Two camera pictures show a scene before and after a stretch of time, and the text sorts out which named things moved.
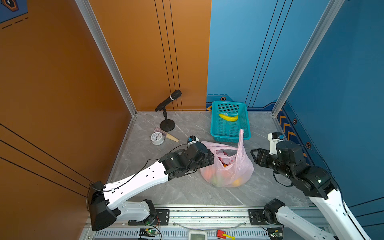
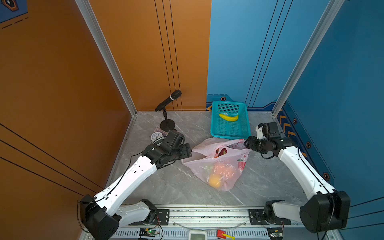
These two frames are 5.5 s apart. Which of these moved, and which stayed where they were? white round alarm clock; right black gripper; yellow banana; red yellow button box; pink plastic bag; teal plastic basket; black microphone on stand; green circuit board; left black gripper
Moved: right black gripper; pink plastic bag; left black gripper
Stayed: green circuit board; white round alarm clock; yellow banana; black microphone on stand; red yellow button box; teal plastic basket
